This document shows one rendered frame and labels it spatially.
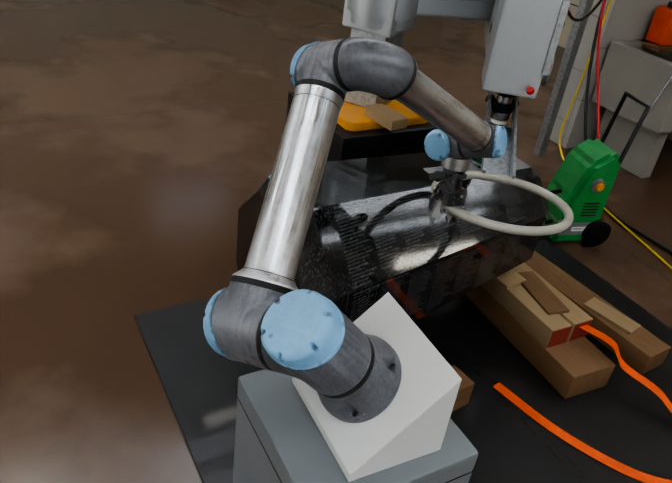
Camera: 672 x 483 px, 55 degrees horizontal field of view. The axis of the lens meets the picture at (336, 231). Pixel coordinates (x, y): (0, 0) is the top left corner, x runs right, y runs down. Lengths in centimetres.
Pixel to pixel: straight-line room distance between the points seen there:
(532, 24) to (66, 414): 227
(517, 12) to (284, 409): 178
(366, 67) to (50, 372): 189
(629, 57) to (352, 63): 388
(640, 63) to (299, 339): 421
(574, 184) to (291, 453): 286
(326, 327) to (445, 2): 225
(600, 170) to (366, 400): 280
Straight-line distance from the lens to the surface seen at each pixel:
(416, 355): 138
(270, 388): 151
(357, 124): 306
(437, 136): 192
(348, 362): 124
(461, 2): 323
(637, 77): 512
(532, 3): 266
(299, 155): 140
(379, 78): 143
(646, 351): 325
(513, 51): 269
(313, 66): 148
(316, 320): 119
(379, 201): 239
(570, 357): 299
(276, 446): 141
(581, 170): 392
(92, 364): 283
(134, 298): 312
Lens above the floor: 194
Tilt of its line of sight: 32 degrees down
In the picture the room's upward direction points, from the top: 8 degrees clockwise
